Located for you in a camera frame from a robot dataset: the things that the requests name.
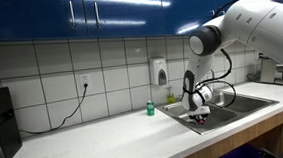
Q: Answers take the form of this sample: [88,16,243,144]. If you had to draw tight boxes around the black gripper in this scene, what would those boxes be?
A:
[187,112,210,127]

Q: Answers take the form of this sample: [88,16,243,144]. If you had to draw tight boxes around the stainless steel double sink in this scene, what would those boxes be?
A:
[155,85,282,139]

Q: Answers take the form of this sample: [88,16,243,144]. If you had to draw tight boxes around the yellow dish soap bottle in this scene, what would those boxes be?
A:
[165,85,177,105]

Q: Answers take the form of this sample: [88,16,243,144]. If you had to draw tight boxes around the blue bin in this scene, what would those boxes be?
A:
[215,143,265,158]

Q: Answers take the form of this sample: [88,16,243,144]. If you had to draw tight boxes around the green soda can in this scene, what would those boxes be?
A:
[145,99,156,117]

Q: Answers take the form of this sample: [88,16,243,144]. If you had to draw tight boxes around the silver espresso machine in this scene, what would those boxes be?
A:
[254,51,283,89]

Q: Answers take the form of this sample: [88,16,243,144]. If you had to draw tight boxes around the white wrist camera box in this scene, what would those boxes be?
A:
[187,105,212,118]

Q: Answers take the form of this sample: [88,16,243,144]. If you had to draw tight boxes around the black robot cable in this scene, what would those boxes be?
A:
[179,43,283,103]

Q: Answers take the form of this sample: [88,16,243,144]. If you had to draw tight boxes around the white wall soap dispenser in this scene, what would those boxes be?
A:
[148,55,170,87]

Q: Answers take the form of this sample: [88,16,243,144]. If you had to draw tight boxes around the white wall outlet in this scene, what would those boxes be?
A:
[78,73,92,91]

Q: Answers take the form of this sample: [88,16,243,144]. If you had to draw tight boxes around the black power cord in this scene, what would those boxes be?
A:
[16,83,93,136]

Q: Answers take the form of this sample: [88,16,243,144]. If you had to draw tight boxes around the silver cabinet door handle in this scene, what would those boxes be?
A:
[93,1,102,29]
[68,0,78,30]

